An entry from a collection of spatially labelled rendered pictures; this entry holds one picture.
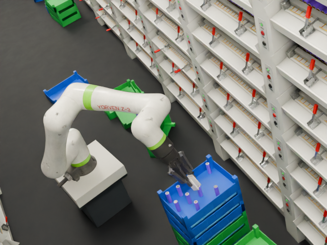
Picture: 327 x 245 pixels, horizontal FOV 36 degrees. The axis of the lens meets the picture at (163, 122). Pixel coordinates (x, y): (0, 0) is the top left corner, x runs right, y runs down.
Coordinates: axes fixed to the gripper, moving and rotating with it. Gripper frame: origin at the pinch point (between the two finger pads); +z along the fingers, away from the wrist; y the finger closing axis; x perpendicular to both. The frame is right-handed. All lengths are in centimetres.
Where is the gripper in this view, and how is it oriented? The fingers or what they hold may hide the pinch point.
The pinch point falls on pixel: (192, 182)
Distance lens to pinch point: 220.9
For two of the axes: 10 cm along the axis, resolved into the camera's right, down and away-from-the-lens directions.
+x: 6.9, -1.9, -7.0
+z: 6.0, 6.9, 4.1
